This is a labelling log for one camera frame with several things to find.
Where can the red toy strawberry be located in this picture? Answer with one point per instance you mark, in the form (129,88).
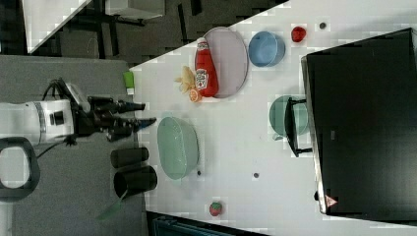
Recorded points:
(215,208)

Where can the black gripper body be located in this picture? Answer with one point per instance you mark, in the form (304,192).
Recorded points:
(102,118)

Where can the black toaster oven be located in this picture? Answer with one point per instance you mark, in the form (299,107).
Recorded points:
(361,101)

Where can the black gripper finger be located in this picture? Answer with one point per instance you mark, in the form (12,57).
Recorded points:
(134,124)
(124,106)

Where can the purple oval plate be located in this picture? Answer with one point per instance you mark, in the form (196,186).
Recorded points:
(230,59)

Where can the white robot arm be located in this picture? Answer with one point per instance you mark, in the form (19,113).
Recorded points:
(25,126)

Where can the yellow plush banana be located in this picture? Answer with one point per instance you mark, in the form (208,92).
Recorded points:
(186,80)

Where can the blue cup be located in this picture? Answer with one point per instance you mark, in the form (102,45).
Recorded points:
(266,49)

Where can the green plastic strainer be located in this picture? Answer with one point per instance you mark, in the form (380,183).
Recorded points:
(177,146)

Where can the small black cylinder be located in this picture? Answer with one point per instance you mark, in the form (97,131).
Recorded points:
(128,156)

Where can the orange slice toy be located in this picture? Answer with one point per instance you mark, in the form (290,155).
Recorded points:
(194,95)

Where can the red toy tomato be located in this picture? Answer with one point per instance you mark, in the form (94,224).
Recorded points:
(298,34)

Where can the green marker tube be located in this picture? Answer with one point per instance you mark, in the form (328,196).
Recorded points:
(129,82)

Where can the green mug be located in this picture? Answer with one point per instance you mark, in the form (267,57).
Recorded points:
(276,117)

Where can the large black cylinder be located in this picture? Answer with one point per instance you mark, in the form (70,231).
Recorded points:
(134,181)

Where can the red plush ketchup bottle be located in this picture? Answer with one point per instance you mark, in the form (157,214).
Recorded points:
(206,76)

